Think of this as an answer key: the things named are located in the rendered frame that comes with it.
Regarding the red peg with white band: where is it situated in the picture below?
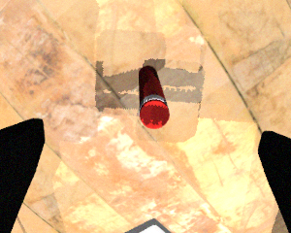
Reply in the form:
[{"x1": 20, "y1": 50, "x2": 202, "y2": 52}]
[{"x1": 139, "y1": 66, "x2": 170, "y2": 128}]

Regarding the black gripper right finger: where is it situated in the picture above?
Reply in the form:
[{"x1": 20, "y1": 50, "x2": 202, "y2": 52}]
[{"x1": 257, "y1": 131, "x2": 291, "y2": 233}]

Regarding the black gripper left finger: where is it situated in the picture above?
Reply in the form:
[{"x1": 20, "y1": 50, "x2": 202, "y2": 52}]
[{"x1": 0, "y1": 117, "x2": 45, "y2": 233}]

